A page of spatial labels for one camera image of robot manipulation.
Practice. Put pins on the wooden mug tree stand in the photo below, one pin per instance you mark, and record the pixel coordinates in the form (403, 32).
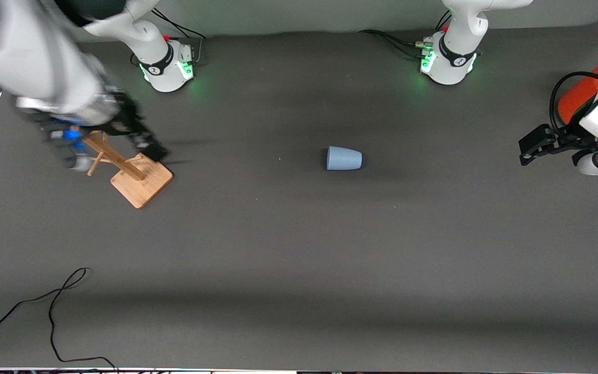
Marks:
(140, 182)

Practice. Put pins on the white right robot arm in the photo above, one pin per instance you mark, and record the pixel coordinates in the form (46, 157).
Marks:
(34, 57)

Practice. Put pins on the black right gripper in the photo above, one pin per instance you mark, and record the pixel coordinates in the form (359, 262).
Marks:
(124, 118)

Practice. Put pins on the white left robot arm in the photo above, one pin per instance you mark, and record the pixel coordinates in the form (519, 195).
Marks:
(460, 31)

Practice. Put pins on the orange cylindrical can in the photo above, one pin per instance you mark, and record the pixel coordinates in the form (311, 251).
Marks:
(576, 101)

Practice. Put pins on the light blue cup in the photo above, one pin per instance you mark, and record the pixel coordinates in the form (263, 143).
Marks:
(343, 158)

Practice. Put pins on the dark grey table cloth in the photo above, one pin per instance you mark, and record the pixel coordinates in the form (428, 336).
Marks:
(299, 259)

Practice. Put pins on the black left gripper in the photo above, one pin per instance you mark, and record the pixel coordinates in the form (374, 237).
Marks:
(565, 138)

